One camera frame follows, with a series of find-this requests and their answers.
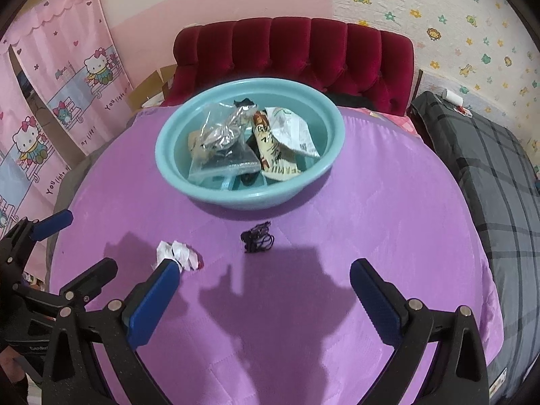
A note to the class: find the pink patterned sheet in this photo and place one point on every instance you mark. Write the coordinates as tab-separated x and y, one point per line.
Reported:
400	124

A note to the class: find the red tufted sofa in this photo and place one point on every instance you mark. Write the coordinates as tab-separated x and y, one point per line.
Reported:
295	50

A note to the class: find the teal plastic basin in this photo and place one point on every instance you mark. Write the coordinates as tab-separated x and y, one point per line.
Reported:
177	164

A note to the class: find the white snack packet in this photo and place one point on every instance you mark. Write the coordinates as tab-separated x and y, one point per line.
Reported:
291	130

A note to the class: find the silver foil bag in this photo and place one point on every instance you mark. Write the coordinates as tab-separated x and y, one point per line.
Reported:
219	137

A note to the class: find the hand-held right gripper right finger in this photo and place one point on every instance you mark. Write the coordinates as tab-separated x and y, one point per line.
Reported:
375	299

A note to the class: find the white tissue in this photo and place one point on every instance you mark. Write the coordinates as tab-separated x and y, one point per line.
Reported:
181	253

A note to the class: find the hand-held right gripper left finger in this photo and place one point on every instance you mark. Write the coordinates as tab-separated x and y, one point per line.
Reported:
152	303

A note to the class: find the cardboard box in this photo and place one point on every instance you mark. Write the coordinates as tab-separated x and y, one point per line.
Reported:
147	88

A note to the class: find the grey plaid blanket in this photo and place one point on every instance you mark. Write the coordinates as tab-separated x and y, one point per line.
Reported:
485	156

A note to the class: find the dark cloth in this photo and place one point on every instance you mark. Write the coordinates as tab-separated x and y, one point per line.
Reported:
350	100

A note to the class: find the pink cartoon curtain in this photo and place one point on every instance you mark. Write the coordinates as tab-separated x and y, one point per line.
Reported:
76	71

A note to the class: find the long beige snack packet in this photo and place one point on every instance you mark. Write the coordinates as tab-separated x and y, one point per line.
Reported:
270	154

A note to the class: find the black knit glove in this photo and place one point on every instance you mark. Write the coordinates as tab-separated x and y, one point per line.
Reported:
245	102

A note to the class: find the clear zip bag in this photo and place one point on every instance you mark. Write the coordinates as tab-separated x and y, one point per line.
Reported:
228	162

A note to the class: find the beige burlap pouch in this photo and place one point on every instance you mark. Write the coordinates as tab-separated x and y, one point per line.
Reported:
194	143

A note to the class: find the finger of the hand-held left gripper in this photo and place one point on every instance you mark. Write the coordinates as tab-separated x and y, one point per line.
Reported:
52	224
90	278

